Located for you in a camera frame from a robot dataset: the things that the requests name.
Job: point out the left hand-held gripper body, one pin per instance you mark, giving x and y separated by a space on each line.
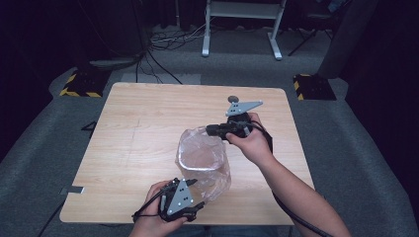
179 199

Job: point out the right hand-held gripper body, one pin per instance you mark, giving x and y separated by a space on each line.
242 107

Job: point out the clear plastic bag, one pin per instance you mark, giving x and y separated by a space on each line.
201 148

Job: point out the person's left hand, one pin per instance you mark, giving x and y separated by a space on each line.
151 214

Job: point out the person's right hand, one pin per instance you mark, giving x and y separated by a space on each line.
252 144

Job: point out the small grey round disc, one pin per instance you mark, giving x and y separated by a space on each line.
233 98

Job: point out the grey flat floor plate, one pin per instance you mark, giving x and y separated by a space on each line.
164 78

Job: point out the yellow black striped floor block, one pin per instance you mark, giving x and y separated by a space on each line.
85 84
314 87

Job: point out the white metal stand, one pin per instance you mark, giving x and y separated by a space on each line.
243 10

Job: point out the black tripod stand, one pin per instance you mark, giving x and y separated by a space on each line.
311 29

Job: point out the grey tape piece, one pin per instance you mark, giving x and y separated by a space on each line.
72 190

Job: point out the grey curtain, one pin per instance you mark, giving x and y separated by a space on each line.
346 36

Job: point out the black bracket beside table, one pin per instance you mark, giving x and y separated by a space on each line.
89 127

